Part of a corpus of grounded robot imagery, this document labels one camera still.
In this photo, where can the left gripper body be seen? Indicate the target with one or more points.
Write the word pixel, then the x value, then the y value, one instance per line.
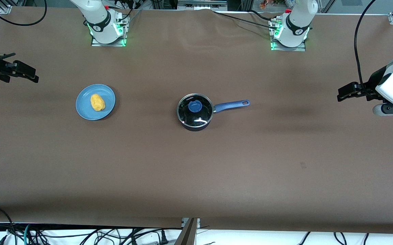
pixel 373 82

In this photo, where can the yellow potato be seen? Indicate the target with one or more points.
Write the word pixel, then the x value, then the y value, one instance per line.
pixel 98 102

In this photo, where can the glass lid blue knob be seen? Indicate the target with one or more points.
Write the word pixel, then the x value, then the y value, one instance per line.
pixel 186 114

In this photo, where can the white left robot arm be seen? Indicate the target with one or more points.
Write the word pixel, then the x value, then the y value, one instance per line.
pixel 298 23

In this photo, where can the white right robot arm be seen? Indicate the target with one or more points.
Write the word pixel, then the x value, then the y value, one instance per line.
pixel 101 23

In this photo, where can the blue round plate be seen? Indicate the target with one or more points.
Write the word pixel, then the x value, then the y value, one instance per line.
pixel 87 109

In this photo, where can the brown table cover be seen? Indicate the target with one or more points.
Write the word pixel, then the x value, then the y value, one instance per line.
pixel 196 170

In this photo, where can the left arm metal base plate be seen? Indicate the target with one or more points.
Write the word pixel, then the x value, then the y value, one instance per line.
pixel 300 48

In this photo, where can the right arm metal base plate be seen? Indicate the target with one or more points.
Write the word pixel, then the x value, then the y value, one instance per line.
pixel 96 44

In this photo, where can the aluminium frame profile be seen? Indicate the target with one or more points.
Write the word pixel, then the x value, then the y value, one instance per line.
pixel 189 234

